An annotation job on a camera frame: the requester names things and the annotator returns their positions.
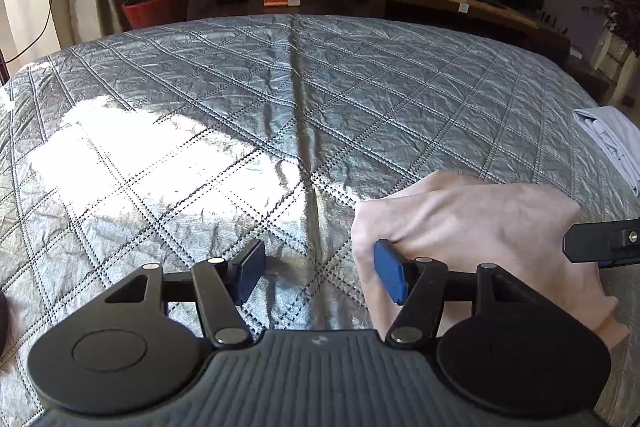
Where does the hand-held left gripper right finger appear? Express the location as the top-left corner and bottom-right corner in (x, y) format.
(374, 239), (546, 348)

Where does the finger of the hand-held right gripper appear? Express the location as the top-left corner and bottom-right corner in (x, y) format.
(562, 218), (640, 267)

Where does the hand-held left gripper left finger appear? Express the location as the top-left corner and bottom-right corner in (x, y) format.
(95, 239), (267, 349)

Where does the pink garment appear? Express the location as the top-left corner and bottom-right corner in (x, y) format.
(350, 171), (631, 350)

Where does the folded white garment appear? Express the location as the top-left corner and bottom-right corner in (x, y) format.
(572, 106), (640, 196)

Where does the silver quilted bedspread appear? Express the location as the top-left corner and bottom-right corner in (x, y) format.
(0, 14), (640, 427)

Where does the white woven vase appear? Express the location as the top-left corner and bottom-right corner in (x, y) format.
(595, 29), (640, 105)

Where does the row of small dark ornaments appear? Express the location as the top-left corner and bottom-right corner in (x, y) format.
(539, 9), (568, 34)

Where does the dark wooden low cabinet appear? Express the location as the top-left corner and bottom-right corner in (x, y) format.
(190, 0), (613, 102)

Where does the red plant pot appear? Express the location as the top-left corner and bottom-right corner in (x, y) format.
(121, 0), (191, 31)

